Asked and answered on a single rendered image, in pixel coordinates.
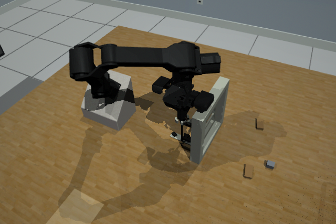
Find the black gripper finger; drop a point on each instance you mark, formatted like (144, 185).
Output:
(189, 105)

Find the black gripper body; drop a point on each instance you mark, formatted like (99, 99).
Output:
(201, 100)

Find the tan rectangular block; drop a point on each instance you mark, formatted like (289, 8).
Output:
(248, 171)

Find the small brown box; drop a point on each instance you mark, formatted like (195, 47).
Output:
(259, 124)

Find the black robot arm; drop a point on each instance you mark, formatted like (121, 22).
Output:
(183, 59)

